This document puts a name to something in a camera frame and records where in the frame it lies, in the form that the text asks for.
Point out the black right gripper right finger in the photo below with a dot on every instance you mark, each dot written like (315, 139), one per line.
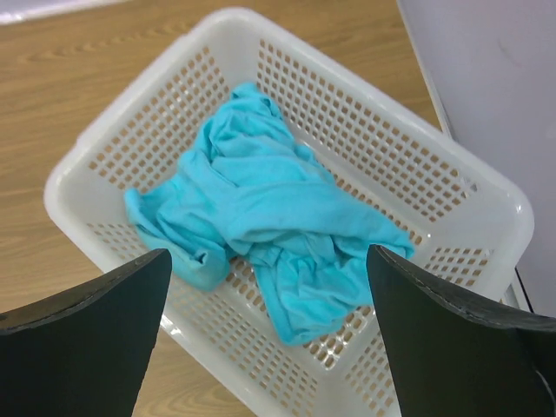
(456, 353)

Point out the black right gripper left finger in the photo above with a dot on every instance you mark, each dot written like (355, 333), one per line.
(85, 351)

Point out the turquoise t shirt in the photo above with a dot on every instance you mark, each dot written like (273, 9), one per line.
(247, 188)

